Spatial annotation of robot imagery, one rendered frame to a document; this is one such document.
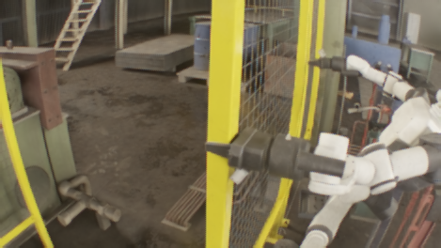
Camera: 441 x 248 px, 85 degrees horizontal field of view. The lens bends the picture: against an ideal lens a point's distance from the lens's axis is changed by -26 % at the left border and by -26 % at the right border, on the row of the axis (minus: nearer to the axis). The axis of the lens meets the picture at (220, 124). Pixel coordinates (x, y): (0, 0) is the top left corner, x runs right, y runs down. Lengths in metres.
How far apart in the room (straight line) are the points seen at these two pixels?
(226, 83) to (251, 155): 0.15
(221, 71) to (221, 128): 0.12
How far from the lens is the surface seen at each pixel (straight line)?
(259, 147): 0.63
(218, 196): 0.74
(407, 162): 0.92
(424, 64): 9.40
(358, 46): 7.55
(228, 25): 0.59
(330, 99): 3.24
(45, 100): 2.26
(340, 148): 0.63
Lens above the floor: 1.66
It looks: 24 degrees down
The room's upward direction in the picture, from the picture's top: 2 degrees clockwise
